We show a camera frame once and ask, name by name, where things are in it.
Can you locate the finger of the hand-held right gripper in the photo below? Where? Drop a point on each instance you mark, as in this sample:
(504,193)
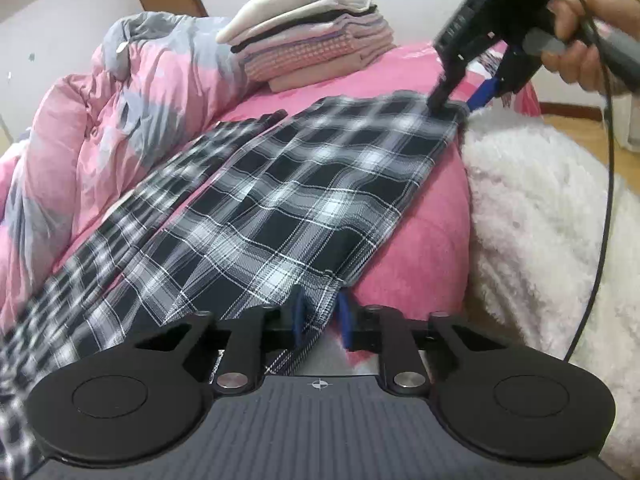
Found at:
(445,92)
(482,94)

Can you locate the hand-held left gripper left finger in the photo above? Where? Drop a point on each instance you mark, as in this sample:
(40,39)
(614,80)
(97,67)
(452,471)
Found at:
(298,320)

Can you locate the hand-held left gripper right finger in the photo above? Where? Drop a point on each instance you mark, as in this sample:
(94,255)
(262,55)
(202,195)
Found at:
(345,322)

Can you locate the black white plaid pants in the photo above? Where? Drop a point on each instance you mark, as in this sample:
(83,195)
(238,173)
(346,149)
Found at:
(300,185)

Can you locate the stack of folded clothes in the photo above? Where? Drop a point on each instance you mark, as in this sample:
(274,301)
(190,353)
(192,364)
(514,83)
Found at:
(310,45)

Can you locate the person's right hand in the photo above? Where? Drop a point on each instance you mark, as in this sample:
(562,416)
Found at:
(580,67)

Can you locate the pink floral bed sheet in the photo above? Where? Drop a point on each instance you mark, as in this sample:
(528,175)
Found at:
(425,240)

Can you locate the white object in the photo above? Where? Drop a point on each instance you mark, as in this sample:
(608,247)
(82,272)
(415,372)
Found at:
(627,122)

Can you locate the pink grey quilt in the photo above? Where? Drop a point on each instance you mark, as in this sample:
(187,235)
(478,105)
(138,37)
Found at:
(75,125)

